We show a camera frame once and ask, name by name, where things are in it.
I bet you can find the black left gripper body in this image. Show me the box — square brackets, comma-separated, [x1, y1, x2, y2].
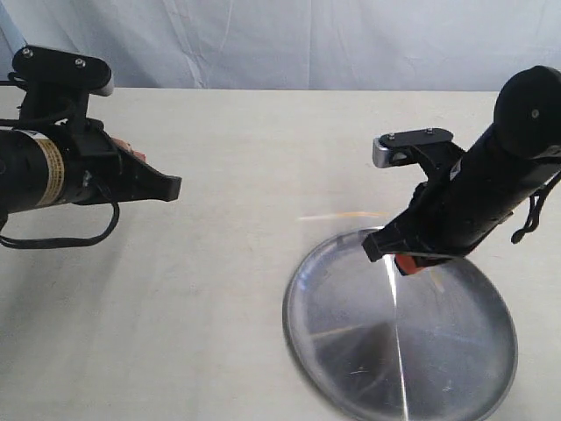
[64, 118, 181, 205]

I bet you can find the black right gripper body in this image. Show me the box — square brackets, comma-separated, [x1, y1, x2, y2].
[361, 175, 479, 264]

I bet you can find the thin yellow stick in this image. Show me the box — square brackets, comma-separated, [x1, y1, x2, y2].
[297, 211, 388, 221]

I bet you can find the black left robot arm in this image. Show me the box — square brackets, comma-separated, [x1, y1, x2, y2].
[1, 118, 181, 215]

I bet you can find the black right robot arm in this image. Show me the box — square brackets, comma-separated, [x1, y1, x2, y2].
[362, 66, 560, 275]

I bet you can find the round silver metal plate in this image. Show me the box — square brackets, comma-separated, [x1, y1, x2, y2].
[282, 230, 518, 420]

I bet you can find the white backdrop sheet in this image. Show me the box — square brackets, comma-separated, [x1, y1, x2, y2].
[2, 1, 560, 90]

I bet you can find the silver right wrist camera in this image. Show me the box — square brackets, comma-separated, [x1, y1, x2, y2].
[372, 128, 465, 181]

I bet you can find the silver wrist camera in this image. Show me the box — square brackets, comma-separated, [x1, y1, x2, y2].
[372, 128, 465, 181]
[1, 45, 114, 157]

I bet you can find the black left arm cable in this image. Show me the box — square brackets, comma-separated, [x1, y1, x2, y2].
[0, 69, 121, 249]

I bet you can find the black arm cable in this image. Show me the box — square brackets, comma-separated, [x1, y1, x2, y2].
[510, 168, 561, 245]
[0, 69, 121, 249]

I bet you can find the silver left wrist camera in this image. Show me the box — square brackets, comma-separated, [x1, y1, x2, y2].
[1, 45, 114, 157]

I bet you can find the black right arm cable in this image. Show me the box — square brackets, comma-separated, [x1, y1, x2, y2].
[510, 168, 561, 245]

